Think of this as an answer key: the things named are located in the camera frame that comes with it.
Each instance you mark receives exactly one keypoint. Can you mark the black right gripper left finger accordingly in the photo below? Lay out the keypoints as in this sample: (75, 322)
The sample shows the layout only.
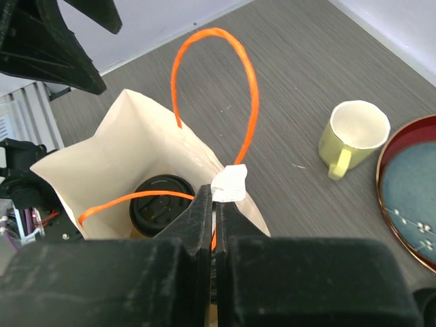
(162, 281)

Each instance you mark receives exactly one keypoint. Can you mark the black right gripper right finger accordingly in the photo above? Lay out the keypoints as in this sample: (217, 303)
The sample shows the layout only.
(265, 281)

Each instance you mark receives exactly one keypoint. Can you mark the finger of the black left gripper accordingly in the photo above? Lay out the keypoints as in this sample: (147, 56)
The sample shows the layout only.
(103, 12)
(37, 45)

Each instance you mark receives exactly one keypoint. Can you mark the black lid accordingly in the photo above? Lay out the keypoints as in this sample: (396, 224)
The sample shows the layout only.
(151, 214)

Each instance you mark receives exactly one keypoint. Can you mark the brown paper takeout bag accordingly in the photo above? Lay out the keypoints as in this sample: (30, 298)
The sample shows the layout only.
(139, 139)

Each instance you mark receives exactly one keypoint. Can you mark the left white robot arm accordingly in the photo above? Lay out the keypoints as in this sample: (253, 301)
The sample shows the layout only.
(30, 208)

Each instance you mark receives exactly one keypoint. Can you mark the blue ceramic plate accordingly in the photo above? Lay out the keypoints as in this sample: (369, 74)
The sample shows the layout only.
(408, 194)

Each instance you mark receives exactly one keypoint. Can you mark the yellow-green ceramic mug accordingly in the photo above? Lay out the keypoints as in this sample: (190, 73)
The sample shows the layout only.
(354, 131)

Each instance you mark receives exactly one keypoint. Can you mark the red lacquer round tray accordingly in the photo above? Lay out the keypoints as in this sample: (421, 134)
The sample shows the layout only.
(419, 131)

